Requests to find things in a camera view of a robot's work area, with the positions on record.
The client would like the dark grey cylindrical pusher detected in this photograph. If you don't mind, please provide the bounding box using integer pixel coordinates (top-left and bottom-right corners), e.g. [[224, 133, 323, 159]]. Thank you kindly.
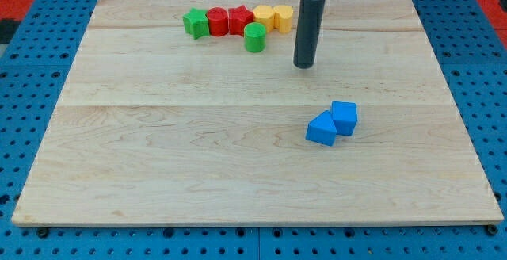
[[293, 0, 326, 69]]

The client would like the green cylinder block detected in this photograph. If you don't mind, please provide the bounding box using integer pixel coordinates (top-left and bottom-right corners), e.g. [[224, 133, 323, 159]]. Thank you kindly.
[[243, 22, 266, 53]]

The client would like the yellow heart block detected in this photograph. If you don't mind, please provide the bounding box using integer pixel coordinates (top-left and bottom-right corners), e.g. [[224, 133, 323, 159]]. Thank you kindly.
[[273, 5, 294, 34]]

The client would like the yellow hexagon block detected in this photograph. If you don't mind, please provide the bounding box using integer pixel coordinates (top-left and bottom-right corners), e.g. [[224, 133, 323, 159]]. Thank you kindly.
[[253, 5, 275, 33]]

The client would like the red star block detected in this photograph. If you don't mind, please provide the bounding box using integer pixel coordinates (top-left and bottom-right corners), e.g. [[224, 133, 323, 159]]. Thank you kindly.
[[228, 5, 254, 36]]

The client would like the red cylinder block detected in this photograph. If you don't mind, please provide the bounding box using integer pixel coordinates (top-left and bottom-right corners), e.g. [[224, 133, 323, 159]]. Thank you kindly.
[[206, 7, 229, 36]]

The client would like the blue cube block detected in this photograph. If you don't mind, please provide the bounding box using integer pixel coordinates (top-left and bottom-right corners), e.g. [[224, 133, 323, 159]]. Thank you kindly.
[[330, 101, 358, 136]]

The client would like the blue triangle block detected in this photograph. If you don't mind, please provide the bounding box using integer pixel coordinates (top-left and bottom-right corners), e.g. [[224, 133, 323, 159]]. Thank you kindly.
[[305, 110, 337, 147]]

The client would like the green star block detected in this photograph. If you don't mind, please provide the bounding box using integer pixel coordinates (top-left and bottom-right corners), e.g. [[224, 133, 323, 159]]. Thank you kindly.
[[183, 8, 210, 40]]

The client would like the wooden board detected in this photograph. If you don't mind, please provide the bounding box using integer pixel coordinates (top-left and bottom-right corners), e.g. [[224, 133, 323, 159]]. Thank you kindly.
[[12, 0, 503, 228]]

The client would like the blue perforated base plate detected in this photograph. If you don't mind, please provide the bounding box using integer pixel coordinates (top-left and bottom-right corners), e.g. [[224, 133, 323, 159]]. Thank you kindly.
[[1, 0, 506, 259]]

